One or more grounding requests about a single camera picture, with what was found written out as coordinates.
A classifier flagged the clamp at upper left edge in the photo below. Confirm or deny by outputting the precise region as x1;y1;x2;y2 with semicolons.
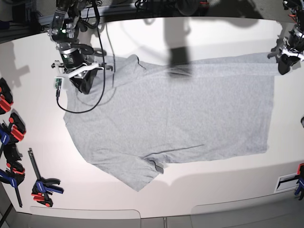
0;77;13;115

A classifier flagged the clamp at lower left edge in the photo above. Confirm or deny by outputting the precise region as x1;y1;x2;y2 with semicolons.
0;143;26;208

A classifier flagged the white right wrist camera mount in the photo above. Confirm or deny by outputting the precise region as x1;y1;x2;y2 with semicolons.
51;60;114;90

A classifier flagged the clamp at middle left edge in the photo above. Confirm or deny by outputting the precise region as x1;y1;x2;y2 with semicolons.
0;112;26;155

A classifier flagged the grey T-shirt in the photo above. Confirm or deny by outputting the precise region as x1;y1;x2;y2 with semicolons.
64;53;278;191

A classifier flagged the blue clamp at right edge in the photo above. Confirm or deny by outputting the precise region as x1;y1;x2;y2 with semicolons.
295;163;304;200

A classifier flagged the dark object at right edge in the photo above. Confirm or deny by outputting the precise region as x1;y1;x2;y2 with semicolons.
300;116;304;128

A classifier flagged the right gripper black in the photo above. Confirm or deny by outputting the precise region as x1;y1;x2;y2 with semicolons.
69;69;98;94

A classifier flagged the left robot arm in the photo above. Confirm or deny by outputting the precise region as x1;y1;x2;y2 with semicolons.
278;0;304;75

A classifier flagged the bar clamp on table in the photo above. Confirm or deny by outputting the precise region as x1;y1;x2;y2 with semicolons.
28;148;64;208

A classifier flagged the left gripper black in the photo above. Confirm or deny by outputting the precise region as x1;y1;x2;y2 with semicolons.
278;54;298;75

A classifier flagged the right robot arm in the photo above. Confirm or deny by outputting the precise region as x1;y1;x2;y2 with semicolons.
47;0;100;95

